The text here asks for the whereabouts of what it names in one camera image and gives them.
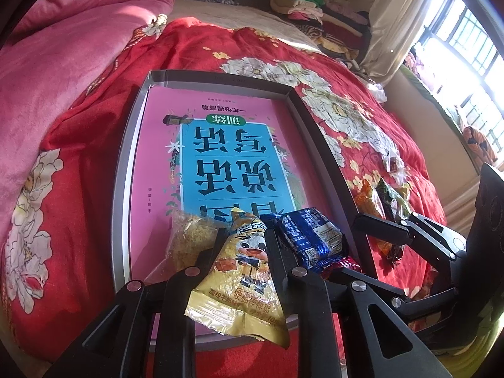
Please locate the green pea snack packet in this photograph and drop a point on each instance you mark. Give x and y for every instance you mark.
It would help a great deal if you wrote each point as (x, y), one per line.
(391, 201)

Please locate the pink and blue book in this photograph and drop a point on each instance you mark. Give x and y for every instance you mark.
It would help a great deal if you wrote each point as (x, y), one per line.
(220, 157)

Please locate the orange patterned cushion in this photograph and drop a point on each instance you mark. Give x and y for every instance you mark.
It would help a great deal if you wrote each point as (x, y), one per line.
(478, 141)

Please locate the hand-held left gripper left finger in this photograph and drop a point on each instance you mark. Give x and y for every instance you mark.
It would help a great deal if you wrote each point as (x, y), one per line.
(206, 256)

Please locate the clear packet yellow floss cake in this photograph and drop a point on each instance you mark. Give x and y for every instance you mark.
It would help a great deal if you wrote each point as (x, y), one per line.
(185, 240)

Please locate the cream curtain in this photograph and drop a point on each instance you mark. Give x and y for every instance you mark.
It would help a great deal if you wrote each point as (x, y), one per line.
(397, 27)

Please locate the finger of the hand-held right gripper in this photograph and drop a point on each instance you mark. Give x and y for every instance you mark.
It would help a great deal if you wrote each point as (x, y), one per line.
(393, 232)
(425, 303)

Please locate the orange snack packet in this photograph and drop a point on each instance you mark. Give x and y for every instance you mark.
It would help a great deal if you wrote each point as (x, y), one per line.
(366, 201)

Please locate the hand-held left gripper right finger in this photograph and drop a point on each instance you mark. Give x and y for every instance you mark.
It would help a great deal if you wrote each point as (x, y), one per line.
(277, 256)

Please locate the pink fleece blanket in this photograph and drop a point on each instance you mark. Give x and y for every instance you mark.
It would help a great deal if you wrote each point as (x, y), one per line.
(59, 47)

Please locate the red snack packet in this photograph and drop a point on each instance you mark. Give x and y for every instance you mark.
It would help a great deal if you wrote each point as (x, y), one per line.
(340, 264)

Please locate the clear packet round pastry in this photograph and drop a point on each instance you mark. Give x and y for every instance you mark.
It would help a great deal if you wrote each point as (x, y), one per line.
(393, 163)

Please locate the barred window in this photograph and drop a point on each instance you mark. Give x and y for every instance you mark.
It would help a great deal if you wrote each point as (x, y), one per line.
(472, 47)

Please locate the beige bed sheet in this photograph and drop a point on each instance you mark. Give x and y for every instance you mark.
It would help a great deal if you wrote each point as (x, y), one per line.
(236, 23)

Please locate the blue snack packet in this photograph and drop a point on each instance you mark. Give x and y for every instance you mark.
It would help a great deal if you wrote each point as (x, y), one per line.
(311, 236)

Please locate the white crumpled cloth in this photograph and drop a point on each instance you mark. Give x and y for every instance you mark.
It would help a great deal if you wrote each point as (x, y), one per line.
(376, 90)

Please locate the green sill cloth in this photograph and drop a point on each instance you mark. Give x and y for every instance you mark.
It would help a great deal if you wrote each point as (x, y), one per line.
(433, 94)

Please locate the yellow cartoon snack packet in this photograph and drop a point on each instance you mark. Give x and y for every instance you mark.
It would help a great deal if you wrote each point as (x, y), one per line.
(240, 283)

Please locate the red floral blanket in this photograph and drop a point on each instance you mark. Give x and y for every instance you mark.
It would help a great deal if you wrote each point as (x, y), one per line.
(78, 165)

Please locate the pile of folded clothes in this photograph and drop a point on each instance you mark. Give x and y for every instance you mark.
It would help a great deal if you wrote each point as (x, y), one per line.
(334, 23)

